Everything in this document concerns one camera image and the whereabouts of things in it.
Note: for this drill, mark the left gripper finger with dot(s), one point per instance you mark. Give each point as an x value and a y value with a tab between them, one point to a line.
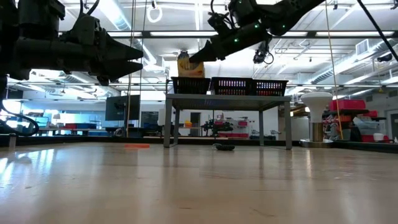
121	51
121	68

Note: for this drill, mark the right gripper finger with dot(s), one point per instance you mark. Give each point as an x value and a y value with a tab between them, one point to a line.
203	56

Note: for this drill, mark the yellow green crayon box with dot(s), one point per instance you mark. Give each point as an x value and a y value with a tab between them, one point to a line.
191	70

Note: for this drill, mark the black plastic basket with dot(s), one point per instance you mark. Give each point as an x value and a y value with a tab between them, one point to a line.
270	88
231	87
189	87

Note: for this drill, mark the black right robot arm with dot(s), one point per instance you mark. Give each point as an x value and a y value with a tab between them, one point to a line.
292	12

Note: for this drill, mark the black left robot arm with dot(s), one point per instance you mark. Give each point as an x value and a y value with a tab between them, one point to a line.
18	46

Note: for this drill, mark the orange rubber band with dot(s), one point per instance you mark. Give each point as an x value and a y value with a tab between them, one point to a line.
136	145

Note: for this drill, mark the black rig-mounted device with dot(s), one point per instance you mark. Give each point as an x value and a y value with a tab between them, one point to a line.
263	54

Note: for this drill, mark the black computer monitor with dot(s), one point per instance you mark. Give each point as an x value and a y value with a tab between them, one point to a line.
118	109

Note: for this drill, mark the grey metal table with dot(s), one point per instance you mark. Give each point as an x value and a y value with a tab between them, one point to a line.
230	102

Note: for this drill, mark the small black background robot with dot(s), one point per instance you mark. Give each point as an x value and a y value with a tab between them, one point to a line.
217	127

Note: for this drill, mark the black coil wristband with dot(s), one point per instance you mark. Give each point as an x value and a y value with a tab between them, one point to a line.
224	147

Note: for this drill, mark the red plastic bin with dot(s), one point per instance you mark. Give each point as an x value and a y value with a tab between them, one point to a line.
371	113
346	104

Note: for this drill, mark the white tub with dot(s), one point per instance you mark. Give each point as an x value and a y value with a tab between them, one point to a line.
378	136

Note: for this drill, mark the black round overhead camera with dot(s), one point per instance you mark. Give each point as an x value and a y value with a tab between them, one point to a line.
184	54

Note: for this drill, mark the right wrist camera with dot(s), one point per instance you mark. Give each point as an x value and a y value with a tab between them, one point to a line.
219	21

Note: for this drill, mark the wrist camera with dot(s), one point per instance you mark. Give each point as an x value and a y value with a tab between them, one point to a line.
219	21
84	28

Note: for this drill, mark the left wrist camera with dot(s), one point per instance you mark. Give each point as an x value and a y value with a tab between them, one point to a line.
84	28

